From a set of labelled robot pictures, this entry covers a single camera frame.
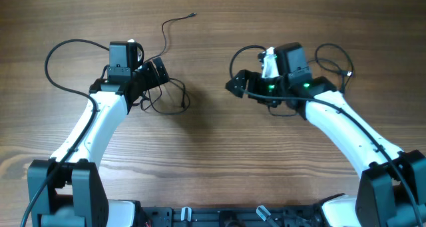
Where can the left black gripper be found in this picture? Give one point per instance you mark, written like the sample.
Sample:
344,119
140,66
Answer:
154,73

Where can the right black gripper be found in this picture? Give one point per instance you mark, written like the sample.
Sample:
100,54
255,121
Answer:
242,80

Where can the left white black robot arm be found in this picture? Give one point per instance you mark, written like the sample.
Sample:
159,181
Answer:
66,189

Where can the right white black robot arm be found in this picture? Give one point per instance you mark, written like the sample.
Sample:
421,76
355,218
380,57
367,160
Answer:
391,188

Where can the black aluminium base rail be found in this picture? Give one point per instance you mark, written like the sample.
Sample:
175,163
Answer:
233,217

